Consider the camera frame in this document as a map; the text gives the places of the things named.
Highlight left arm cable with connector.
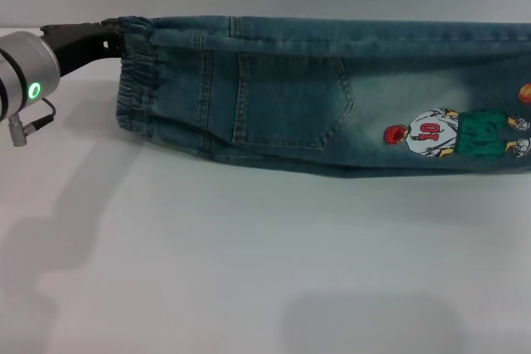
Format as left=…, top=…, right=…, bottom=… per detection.
left=7, top=98, right=57, bottom=148

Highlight blue denim shorts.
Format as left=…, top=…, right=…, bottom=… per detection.
left=115, top=15, right=531, bottom=180

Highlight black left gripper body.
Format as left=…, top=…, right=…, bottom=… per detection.
left=40, top=21, right=107, bottom=80

